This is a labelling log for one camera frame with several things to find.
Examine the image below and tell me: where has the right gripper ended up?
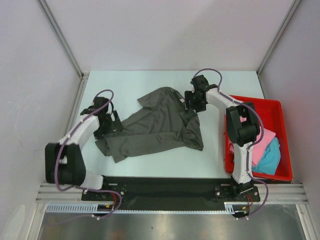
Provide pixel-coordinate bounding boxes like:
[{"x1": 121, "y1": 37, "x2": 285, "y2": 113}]
[{"x1": 185, "y1": 90, "x2": 207, "y2": 113}]

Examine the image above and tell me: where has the dark grey t shirt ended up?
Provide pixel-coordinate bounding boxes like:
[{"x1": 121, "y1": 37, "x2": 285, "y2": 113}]
[{"x1": 95, "y1": 87, "x2": 204, "y2": 163}]

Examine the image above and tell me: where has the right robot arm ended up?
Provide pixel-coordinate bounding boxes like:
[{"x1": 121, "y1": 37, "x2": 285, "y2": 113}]
[{"x1": 184, "y1": 75, "x2": 263, "y2": 201}]

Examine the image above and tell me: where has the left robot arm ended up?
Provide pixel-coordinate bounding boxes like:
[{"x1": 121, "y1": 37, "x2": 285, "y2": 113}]
[{"x1": 44, "y1": 96, "x2": 123, "y2": 200}]

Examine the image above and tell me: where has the red plastic bin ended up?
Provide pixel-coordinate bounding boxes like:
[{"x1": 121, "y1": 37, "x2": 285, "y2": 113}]
[{"x1": 234, "y1": 96, "x2": 293, "y2": 182}]

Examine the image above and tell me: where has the pink t shirt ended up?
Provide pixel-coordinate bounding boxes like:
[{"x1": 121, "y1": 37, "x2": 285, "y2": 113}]
[{"x1": 228, "y1": 128, "x2": 278, "y2": 167}]

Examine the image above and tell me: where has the blue t shirt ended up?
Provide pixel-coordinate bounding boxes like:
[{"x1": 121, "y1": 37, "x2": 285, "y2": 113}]
[{"x1": 251, "y1": 137, "x2": 281, "y2": 175}]

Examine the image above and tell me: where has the left aluminium corner post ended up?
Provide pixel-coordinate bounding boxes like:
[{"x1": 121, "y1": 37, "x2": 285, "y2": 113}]
[{"x1": 36, "y1": 0, "x2": 90, "y2": 81}]

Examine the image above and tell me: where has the aluminium corner post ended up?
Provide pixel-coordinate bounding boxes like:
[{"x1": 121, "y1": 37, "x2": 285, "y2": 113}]
[
  {"x1": 36, "y1": 0, "x2": 90, "y2": 81},
  {"x1": 256, "y1": 0, "x2": 305, "y2": 76}
]

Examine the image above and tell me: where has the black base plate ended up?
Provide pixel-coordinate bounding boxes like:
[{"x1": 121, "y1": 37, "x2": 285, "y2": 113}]
[{"x1": 81, "y1": 176, "x2": 261, "y2": 212}]

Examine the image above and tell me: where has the left cable duct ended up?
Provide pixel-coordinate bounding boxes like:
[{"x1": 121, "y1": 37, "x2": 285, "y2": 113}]
[{"x1": 46, "y1": 203, "x2": 114, "y2": 214}]

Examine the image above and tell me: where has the cable duct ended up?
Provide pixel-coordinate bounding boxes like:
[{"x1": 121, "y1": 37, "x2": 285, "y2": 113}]
[
  {"x1": 46, "y1": 203, "x2": 114, "y2": 214},
  {"x1": 224, "y1": 201, "x2": 253, "y2": 215}
]

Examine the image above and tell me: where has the right cable duct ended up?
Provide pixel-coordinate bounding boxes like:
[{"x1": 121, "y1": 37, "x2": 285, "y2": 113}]
[{"x1": 224, "y1": 201, "x2": 253, "y2": 215}]

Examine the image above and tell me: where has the right aluminium corner post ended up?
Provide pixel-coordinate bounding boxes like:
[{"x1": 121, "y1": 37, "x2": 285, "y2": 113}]
[{"x1": 256, "y1": 0, "x2": 305, "y2": 76}]

